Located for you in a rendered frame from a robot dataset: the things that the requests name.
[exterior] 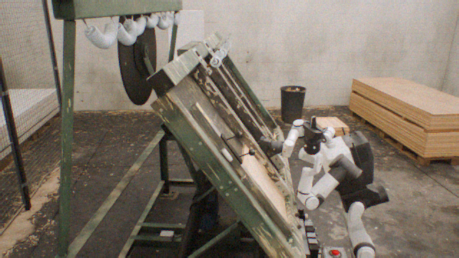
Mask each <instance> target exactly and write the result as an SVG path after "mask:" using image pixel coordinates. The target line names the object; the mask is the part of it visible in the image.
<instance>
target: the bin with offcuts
mask: <svg viewBox="0 0 459 258"><path fill-rule="evenodd" d="M280 89H281V113H282V121H283V122H284V123H293V122H294V121H296V120H301V117H302V112H303V103H304V100H305V95H306V90H307V89H306V88H305V87H302V86H297V85H286V86H282V87H281V88H280Z"/></svg>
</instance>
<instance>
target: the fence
mask: <svg viewBox="0 0 459 258"><path fill-rule="evenodd" d="M197 105H199V103H195V104H194V105H192V106H191V107H190V110H191V111H192V112H193V113H194V115H195V116H196V117H197V119H198V120H199V122H200V123H201V124H202V125H203V127H205V129H206V130H207V132H208V133H209V134H210V135H211V137H212V138H213V139H214V141H215V142H216V143H217V145H218V146H219V147H220V148H221V149H222V148H225V149H226V151H227V152H228V153H229V154H230V156H231V157H232V160H231V161H230V163H231V164H232V165H233V167H234V168H235V170H236V171H237V172H238V173H239V174H240V176H241V177H242V176H244V175H246V176H247V177H248V178H249V180H250V181H251V182H252V188H251V191H252V192H253V193H254V194H255V195H256V197H257V198H258V199H259V200H260V202H261V203H262V204H263V206H264V207H265V208H266V209H267V211H268V212H269V214H270V215H271V216H272V217H273V219H274V220H275V222H276V223H277V224H278V226H279V227H280V228H281V229H282V231H283V232H284V234H285V235H286V236H288V235H290V234H292V228H291V227H290V225H289V224H288V222H287V221H286V220H285V219H284V217H283V216H282V214H281V213H280V212H279V211H278V209H277V208H276V207H275V205H274V204H273V202H272V201H271V200H270V199H269V197H268V196H267V194H266V193H265V192H264V191H263V190H262V189H261V187H260V186H259V184H258V183H257V181H256V180H255V179H254V178H253V177H252V175H251V174H250V172H249V171H248V170H247V169H246V167H245V166H244V164H242V165H240V163H239V162H238V160H237V159H236V158H235V157H234V155H233V154H232V152H231V151H230V150H229V148H228V147H227V146H226V145H225V143H224V142H223V140H222V138H221V133H220V131H219V130H218V129H217V127H215V125H214V124H213V122H212V121H211V120H210V121H211V123H210V122H209V121H208V120H207V118H206V117H205V115H207V114H206V113H205V112H203V113H202V111H201V110H200V109H199V108H198V106H197ZM199 106H200V105H199ZM200 107H201V106H200ZM202 110H203V109H202ZM207 117H208V116H207ZM208 118H209V117H208Z"/></svg>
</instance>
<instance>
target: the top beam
mask: <svg viewBox="0 0 459 258"><path fill-rule="evenodd" d="M208 38H211V40H212V41H213V42H214V44H215V45H218V44H219V43H220V42H221V41H222V40H223V38H222V36H221V35H220V33H219V31H217V32H215V33H213V34H212V35H211V36H209V37H207V38H206V39H205V40H203V41H202V42H200V43H198V44H197V45H196V46H194V47H192V48H191V49H190V50H188V51H187V52H185V53H183V54H182V55H181V56H179V57H177V58H176V59H175V60H173V61H172V62H170V63H168V64H167V65H164V66H163V67H162V68H160V69H159V70H157V71H156V72H155V73H153V74H152V75H151V76H150V77H149V78H147V81H148V83H149V84H150V85H151V86H152V88H153V90H154V91H155V93H156V94H157V95H158V96H159V97H160V96H162V95H163V94H165V93H166V92H168V91H169V90H170V89H172V88H173V87H175V86H176V85H177V84H178V83H179V82H180V81H181V80H182V79H183V78H184V77H185V76H186V75H187V74H188V73H189V72H190V71H191V70H192V69H193V68H195V67H196V66H197V65H198V64H199V63H200V61H199V60H198V59H197V57H196V56H195V55H194V53H193V52H192V50H193V49H194V48H196V49H197V51H198V53H200V55H201V56H202V58H205V57H206V56H207V55H208V54H209V53H210V52H209V51H208V49H207V48H206V47H205V46H204V44H203V42H204V41H206V42H207V44H208V45H209V46H210V48H211V49H214V47H213V46H212V45H211V43H210V42H209V40H208Z"/></svg>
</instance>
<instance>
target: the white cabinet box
mask: <svg viewBox="0 0 459 258"><path fill-rule="evenodd" d="M179 13H180V14H181V22H180V24H178V29H177V35H176V46H175V52H174V60H175V59H176V58H177V49H179V48H180V47H183V46H184V45H186V44H188V43H190V42H191V41H198V42H202V41H203V40H204V11H203V10H181V11H180V12H179ZM171 32H172V25H171V27H168V37H169V49H170V43H171Z"/></svg>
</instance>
